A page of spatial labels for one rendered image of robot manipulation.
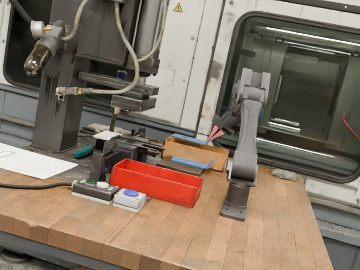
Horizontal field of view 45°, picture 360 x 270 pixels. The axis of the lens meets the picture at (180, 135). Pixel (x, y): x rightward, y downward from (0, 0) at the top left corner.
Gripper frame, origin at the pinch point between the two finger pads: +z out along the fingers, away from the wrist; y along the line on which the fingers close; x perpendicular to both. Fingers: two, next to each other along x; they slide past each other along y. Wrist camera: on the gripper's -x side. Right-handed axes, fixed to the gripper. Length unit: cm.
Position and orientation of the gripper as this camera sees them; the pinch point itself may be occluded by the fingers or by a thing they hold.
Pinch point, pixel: (209, 140)
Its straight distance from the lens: 171.0
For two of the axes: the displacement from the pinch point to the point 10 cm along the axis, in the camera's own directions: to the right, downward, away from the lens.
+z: -6.7, 7.1, 2.2
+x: -1.9, 1.3, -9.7
